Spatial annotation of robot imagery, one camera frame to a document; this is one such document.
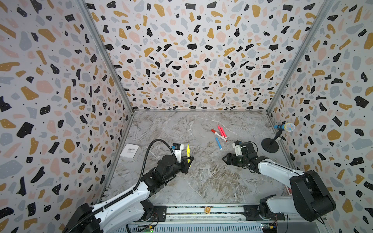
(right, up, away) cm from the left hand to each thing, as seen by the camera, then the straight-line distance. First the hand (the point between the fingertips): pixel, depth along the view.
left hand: (194, 158), depth 76 cm
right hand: (+20, -4, +14) cm, 25 cm away
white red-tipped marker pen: (+18, +9, +30) cm, 36 cm away
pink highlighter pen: (+21, +12, +32) cm, 41 cm away
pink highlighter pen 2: (+20, +10, +30) cm, 38 cm away
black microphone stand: (+52, +3, +24) cm, 58 cm away
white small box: (-41, -1, +16) cm, 44 cm away
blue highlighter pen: (+17, +4, +25) cm, 31 cm away
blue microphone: (+51, +16, +2) cm, 53 cm away
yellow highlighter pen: (-3, +2, 0) cm, 4 cm away
